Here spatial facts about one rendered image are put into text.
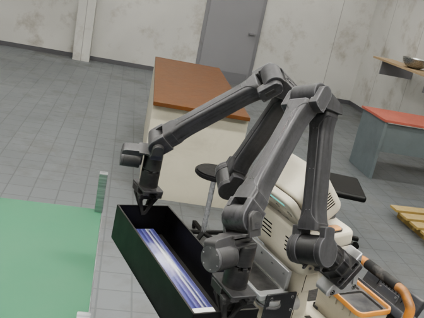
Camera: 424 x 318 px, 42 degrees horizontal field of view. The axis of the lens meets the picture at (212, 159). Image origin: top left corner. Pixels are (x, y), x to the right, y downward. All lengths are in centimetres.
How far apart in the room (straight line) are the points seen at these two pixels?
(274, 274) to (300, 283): 9
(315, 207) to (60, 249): 82
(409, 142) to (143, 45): 578
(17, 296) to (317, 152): 86
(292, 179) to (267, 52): 967
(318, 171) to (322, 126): 11
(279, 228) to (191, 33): 938
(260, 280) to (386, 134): 525
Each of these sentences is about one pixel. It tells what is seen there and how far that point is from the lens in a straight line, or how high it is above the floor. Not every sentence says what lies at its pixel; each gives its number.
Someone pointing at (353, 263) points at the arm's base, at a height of 121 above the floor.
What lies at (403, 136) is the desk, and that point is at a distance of 687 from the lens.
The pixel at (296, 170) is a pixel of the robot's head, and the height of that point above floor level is 137.
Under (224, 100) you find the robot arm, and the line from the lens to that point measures 155.
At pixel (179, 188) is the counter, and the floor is 12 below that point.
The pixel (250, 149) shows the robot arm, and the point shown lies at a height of 137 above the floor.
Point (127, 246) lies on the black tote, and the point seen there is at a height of 106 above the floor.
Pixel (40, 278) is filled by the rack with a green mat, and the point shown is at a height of 95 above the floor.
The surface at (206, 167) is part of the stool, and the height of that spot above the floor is 57.
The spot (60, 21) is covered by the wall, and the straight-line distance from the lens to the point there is 1090.
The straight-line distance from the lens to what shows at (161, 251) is 162.
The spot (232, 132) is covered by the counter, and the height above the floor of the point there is 69.
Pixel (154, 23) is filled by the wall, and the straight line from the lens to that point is 1082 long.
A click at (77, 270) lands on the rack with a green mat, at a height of 95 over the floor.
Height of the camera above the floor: 181
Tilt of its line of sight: 17 degrees down
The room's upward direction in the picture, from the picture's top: 12 degrees clockwise
